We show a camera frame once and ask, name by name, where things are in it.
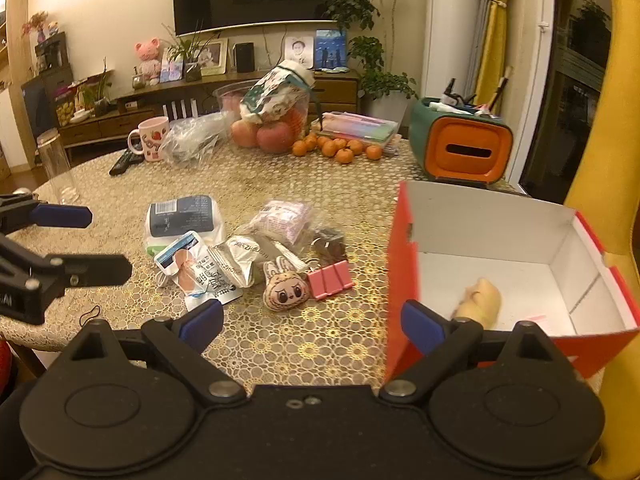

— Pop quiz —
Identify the yellow curtain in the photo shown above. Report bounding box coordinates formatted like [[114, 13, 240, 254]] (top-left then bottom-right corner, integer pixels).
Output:
[[472, 0, 514, 117]]

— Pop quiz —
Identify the gold patterned desktop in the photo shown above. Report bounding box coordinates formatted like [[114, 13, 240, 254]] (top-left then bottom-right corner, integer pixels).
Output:
[[0, 130, 531, 398]]

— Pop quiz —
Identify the small potted plant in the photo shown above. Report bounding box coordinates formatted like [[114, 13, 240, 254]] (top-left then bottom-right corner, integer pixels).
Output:
[[79, 57, 114, 117]]

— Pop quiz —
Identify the potted orchid plant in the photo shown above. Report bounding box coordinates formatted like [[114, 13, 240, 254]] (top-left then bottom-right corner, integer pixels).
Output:
[[161, 20, 207, 82]]

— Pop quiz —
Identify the portrait drawing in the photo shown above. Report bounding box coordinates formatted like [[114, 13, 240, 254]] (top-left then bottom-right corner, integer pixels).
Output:
[[285, 34, 315, 69]]

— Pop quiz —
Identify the wet wipes packet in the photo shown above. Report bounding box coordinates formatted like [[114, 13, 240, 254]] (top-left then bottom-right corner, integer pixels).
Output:
[[145, 195, 227, 262]]

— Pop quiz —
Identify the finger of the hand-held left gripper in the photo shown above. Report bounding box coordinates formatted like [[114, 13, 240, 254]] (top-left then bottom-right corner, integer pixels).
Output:
[[0, 193, 94, 235], [0, 235, 134, 302]]

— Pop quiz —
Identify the black speaker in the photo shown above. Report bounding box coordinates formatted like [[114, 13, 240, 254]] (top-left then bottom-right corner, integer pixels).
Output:
[[234, 42, 255, 74]]

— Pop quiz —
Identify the yellow chair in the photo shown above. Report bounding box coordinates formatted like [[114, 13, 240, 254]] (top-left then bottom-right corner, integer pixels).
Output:
[[564, 0, 640, 480]]

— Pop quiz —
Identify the clear drinking glass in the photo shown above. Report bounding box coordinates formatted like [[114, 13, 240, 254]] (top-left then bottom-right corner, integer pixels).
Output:
[[37, 128, 81, 206]]

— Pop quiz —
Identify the pink printed mug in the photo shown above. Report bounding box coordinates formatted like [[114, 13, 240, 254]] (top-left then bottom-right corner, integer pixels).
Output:
[[127, 116, 171, 163]]

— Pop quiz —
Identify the framed photo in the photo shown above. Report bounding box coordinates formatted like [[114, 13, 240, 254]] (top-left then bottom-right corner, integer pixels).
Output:
[[197, 37, 229, 77]]

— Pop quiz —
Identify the pink printed snack packet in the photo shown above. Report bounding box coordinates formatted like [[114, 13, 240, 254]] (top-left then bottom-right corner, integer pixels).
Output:
[[249, 200, 308, 242]]

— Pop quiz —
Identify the stack of notebooks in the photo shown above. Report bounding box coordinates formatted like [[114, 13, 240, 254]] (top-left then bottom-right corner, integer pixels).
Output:
[[312, 111, 404, 157]]

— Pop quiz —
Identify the beige soft toy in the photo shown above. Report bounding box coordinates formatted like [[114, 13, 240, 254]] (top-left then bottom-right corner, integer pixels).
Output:
[[451, 277, 503, 329]]

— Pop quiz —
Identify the white blue snack packet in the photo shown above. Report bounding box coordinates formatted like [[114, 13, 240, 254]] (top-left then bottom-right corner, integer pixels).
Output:
[[154, 231, 241, 312]]

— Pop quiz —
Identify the silver foil snack packet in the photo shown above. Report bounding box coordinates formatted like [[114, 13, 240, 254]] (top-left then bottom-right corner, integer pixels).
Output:
[[212, 234, 282, 289]]

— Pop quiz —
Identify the pink binder clip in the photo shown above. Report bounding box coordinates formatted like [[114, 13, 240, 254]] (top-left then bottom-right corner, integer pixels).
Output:
[[306, 260, 356, 302]]

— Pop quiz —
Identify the wooden television cabinet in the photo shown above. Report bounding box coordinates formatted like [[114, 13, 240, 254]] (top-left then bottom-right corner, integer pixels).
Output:
[[59, 67, 362, 150]]

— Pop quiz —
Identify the green orange desk organizer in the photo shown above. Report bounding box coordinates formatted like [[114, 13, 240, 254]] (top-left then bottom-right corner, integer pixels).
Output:
[[409, 96, 514, 187]]

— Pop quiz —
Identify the dark wooden shelf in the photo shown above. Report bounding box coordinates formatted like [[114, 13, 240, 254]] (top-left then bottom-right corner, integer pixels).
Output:
[[20, 30, 77, 138]]

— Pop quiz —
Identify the plush doll face keychain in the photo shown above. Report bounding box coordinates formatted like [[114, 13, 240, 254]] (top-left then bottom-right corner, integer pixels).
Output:
[[262, 255, 309, 307]]

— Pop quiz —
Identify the black dining chair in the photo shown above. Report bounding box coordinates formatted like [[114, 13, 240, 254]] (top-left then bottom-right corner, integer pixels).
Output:
[[162, 99, 202, 122]]

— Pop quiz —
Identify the dark snack in clear wrapper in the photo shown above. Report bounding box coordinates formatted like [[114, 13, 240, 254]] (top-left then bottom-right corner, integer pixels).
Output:
[[309, 227, 347, 262]]

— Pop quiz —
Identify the pink plush bear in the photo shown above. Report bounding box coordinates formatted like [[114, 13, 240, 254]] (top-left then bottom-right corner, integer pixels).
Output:
[[133, 37, 164, 87]]

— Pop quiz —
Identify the pink flower vase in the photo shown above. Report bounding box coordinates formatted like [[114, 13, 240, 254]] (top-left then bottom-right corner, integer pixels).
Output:
[[21, 10, 49, 44]]

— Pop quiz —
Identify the red cardboard box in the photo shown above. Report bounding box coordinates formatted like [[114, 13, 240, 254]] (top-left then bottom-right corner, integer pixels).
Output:
[[384, 180, 640, 386]]

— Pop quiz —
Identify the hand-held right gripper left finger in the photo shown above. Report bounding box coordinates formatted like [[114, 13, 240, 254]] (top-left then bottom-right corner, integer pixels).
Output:
[[74, 299, 248, 406]]

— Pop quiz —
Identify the paint brush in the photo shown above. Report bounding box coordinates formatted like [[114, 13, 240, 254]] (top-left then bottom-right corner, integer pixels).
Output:
[[486, 65, 517, 112]]

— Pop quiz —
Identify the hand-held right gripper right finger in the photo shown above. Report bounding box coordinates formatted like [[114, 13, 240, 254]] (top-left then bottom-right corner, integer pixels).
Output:
[[379, 300, 555, 404]]

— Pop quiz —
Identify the printed fruit bag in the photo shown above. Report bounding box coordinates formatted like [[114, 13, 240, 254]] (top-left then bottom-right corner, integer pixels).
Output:
[[239, 59, 315, 126]]

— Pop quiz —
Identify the black remote control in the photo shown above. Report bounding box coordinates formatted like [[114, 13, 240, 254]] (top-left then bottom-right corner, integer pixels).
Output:
[[108, 150, 146, 177]]

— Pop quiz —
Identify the white plant pot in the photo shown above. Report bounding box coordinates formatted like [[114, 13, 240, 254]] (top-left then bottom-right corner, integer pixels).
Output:
[[359, 90, 409, 127]]

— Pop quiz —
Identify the blue picture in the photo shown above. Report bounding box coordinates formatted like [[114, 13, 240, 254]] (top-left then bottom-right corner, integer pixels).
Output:
[[315, 28, 348, 72]]

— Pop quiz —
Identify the pile of tangerines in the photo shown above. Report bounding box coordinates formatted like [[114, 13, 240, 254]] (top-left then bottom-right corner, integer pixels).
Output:
[[291, 132, 384, 165]]

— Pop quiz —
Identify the clear plastic bag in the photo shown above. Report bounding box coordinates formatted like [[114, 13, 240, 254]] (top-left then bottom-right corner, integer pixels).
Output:
[[161, 111, 234, 167]]

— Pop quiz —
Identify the green potted tree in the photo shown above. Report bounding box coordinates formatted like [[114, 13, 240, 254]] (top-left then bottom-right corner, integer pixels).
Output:
[[320, 0, 422, 102]]

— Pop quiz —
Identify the red apple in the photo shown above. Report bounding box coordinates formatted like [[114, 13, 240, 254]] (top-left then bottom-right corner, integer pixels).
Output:
[[230, 120, 261, 149], [257, 121, 297, 155]]

